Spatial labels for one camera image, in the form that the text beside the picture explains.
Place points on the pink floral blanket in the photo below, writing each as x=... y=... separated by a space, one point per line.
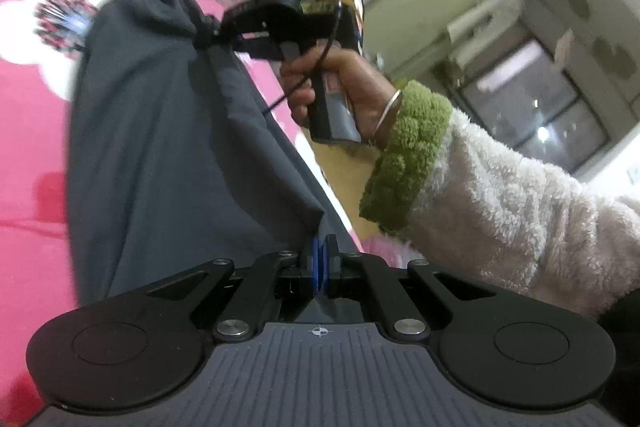
x=30 y=157

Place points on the dark grey pants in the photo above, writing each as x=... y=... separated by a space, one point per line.
x=175 y=157

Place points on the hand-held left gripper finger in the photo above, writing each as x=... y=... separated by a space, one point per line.
x=326 y=267
x=314 y=267

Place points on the white air conditioner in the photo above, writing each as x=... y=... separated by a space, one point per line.
x=485 y=22

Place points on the person's right hand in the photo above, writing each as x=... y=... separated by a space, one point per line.
x=365 y=82

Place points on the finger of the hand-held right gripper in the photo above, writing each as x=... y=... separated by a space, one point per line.
x=209 y=36

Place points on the window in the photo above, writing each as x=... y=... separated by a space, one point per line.
x=530 y=107

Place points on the person's right forearm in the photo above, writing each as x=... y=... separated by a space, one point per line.
x=500 y=207

